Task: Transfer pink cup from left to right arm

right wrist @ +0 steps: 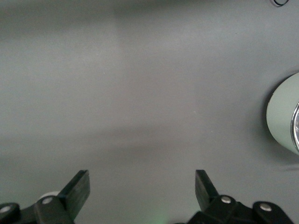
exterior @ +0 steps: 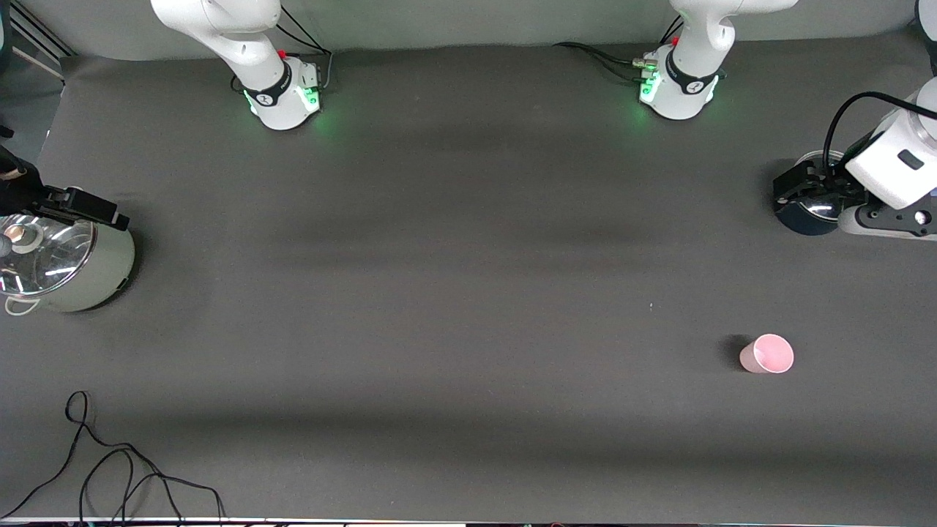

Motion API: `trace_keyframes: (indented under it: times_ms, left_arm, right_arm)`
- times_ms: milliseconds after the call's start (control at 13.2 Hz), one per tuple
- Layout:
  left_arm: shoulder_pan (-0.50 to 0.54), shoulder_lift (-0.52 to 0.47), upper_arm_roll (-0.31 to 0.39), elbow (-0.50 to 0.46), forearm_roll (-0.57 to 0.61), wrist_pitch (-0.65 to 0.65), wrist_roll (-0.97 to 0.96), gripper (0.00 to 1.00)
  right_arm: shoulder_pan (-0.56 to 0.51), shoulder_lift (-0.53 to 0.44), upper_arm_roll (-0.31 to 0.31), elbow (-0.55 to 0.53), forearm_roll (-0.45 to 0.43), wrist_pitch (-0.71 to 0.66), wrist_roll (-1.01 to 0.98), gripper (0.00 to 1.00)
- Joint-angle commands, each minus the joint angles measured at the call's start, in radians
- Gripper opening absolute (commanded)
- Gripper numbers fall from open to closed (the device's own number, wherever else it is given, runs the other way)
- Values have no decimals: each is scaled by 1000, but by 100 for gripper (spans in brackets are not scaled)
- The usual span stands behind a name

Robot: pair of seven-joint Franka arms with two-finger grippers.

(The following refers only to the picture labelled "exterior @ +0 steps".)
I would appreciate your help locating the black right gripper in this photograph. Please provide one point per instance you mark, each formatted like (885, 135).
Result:
(20, 193)

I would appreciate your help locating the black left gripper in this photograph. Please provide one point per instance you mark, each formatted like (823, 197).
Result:
(837, 186)

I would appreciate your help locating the pink plastic cup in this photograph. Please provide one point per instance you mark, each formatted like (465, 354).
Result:
(768, 355)

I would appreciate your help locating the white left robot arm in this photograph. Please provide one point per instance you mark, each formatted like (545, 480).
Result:
(688, 95)

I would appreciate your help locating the dark blue saucepan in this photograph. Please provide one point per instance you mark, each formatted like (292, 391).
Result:
(801, 219)

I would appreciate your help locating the glass lid with blue knob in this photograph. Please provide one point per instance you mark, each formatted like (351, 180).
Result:
(823, 208)

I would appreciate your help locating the pale green cooking pot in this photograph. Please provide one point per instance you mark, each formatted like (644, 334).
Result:
(102, 271)

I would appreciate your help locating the glass lid with metal rim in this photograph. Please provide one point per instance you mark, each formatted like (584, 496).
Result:
(51, 256)

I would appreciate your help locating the dark grey table mat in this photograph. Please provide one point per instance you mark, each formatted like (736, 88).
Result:
(468, 256)

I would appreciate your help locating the aluminium frame rail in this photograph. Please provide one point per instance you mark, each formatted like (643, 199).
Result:
(40, 36)

